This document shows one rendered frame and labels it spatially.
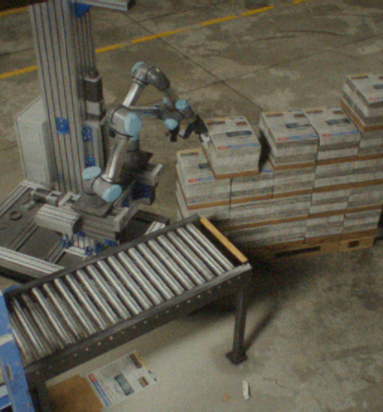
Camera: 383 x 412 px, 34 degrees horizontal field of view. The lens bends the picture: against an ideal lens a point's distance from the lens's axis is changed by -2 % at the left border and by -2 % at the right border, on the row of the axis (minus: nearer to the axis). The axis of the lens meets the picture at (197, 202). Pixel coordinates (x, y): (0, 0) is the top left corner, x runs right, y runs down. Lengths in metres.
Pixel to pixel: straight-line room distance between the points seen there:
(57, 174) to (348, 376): 2.23
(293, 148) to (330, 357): 1.35
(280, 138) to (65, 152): 1.35
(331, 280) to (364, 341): 0.57
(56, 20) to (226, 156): 1.30
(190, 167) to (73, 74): 1.02
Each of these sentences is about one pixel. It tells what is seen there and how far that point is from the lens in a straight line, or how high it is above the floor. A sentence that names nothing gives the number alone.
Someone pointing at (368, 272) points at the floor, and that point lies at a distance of 4.76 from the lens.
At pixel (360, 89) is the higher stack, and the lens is 4.26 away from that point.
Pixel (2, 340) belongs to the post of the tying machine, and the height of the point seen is 1.31.
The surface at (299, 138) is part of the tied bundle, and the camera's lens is 4.08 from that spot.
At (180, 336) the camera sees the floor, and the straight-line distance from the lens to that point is 4.18.
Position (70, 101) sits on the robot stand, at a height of 1.41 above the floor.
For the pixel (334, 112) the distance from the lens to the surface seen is 4.39.
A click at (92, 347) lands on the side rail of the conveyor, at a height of 0.77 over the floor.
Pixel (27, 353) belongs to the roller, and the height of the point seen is 0.80.
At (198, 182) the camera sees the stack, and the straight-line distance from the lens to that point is 4.01.
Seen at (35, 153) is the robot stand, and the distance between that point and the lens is 4.08.
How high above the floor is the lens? 3.24
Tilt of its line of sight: 39 degrees down
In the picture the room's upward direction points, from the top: 1 degrees clockwise
